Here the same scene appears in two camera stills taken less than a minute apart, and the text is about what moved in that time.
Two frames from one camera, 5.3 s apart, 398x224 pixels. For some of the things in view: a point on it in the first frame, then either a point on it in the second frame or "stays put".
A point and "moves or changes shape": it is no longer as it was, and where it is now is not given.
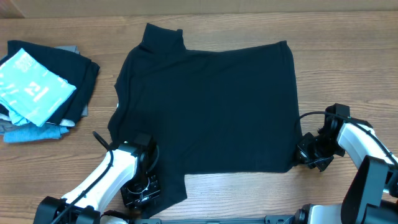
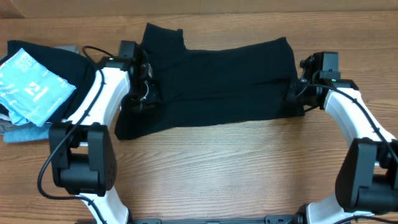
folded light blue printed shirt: [30, 89] stays put
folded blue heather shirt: [33, 132] stays put
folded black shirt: [74, 70] stays put
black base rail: [268, 219] stays put
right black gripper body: [316, 152] -> [306, 99]
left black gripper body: [141, 188] -> [145, 95]
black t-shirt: [209, 112] moves or changes shape
